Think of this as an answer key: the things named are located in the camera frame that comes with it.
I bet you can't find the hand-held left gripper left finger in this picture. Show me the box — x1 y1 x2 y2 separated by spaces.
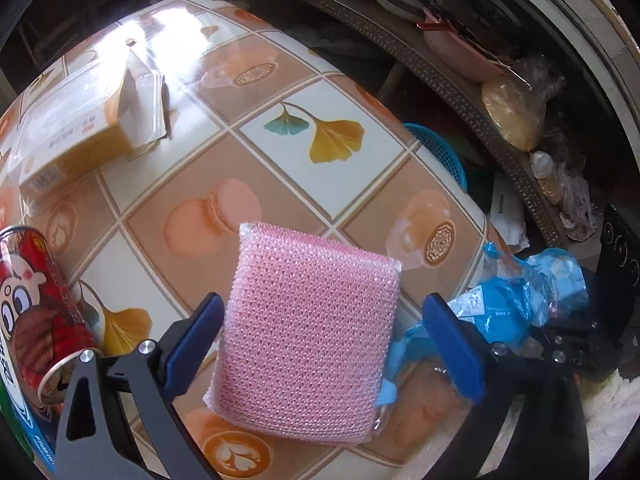
55 292 227 480

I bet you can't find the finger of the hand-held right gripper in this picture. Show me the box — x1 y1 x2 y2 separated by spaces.
531 318 609 355

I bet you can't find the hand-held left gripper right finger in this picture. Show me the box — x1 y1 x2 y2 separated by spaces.
422 293 592 480

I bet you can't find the blue plastic wrapper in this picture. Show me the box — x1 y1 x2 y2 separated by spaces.
377 242 589 407

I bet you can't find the pink scouring sponge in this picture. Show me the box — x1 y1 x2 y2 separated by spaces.
202 222 404 447

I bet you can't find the red printed can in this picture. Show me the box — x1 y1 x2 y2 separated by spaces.
0 225 102 407

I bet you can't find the blue and white carton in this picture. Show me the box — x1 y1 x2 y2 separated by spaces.
0 374 57 475

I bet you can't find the blue plastic basket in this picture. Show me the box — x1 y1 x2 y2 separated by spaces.
402 122 469 194

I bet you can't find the small clear plastic bag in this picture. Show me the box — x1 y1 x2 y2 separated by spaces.
529 149 597 242

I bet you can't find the white paper sheet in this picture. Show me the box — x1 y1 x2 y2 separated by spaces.
489 174 532 252

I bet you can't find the bag of yellow grain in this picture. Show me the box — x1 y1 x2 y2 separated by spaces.
480 54 567 154

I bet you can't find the patterned tablecloth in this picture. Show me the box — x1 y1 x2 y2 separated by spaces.
0 0 507 480

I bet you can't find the metal shelf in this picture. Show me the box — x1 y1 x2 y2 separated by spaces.
264 0 572 242

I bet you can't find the pink plastic basin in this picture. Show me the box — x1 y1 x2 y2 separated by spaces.
422 14 512 84

